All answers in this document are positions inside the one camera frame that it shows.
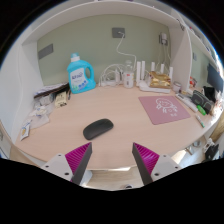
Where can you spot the white router with antennas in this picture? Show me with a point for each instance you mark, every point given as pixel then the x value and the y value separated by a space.
pixel 146 87

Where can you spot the clear bottle with red label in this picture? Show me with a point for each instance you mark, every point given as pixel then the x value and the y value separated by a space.
pixel 128 78

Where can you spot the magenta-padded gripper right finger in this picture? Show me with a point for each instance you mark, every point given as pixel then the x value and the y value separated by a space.
pixel 163 165

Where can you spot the grey wall socket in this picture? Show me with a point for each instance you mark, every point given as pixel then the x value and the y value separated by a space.
pixel 117 32

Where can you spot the black monitor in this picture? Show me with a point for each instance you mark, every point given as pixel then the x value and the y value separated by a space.
pixel 214 78

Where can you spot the white wall charger adapter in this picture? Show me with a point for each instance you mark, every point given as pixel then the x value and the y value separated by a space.
pixel 163 38

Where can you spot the white sachet with yellow print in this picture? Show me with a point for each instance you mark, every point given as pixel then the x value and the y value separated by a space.
pixel 25 130

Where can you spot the black bag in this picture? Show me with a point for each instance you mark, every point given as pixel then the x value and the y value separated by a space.
pixel 209 93

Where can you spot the black pen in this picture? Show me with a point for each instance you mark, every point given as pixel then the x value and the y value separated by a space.
pixel 69 95

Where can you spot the clear plastic bags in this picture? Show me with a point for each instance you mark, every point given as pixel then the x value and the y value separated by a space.
pixel 40 115

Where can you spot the blue detergent bottle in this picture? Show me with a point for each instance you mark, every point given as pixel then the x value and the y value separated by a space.
pixel 76 81

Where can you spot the white remote control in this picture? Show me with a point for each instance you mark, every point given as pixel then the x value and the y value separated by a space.
pixel 186 101

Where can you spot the small beige carton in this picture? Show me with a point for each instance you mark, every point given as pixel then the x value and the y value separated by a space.
pixel 61 99

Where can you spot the black computer mouse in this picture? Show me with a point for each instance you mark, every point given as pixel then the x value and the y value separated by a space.
pixel 98 128

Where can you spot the grey blank wall plate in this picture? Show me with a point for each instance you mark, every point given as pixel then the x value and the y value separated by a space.
pixel 45 51

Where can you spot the green marker pen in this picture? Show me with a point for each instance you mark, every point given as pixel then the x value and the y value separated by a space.
pixel 200 121

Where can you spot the pink mouse pad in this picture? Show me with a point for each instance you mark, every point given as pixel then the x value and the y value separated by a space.
pixel 163 109

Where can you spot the green packet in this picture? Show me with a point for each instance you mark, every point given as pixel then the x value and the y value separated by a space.
pixel 201 110

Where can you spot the small white jar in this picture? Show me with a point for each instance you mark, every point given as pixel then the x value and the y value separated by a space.
pixel 176 87

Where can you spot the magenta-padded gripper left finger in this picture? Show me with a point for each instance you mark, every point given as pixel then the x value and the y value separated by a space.
pixel 60 165

